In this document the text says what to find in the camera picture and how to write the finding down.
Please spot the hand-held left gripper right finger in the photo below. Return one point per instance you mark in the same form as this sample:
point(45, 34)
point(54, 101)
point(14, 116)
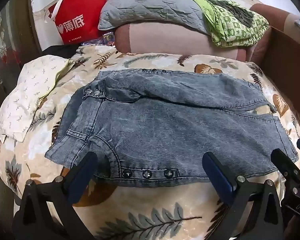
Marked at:
point(220, 180)

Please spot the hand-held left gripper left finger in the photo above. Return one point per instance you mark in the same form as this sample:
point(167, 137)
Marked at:
point(82, 178)

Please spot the blue denim pants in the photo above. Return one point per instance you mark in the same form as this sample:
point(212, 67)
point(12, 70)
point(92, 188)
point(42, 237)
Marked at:
point(165, 120)

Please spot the leaf print fleece blanket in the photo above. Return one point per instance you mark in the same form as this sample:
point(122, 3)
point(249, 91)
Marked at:
point(152, 205)

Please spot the brown cardboard box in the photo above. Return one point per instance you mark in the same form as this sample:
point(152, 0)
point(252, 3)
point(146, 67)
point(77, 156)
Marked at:
point(290, 67)

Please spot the white sprig print pillow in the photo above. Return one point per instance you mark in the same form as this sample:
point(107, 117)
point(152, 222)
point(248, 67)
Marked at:
point(27, 92)

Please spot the black cloth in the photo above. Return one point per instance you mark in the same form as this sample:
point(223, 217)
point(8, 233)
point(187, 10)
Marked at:
point(57, 51)

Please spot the green patterned quilt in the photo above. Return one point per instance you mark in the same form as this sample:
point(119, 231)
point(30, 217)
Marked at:
point(230, 27)

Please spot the colourful snack packet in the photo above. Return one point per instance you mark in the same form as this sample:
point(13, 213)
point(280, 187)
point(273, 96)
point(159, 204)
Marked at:
point(107, 38)

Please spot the pink sofa cushion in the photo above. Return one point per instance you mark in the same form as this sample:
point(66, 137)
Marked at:
point(165, 37)

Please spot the red shopping bag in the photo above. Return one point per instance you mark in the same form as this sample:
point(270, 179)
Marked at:
point(77, 17)

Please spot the grey quilted pillow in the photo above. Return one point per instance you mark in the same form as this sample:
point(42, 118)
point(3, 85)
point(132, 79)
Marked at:
point(150, 2)

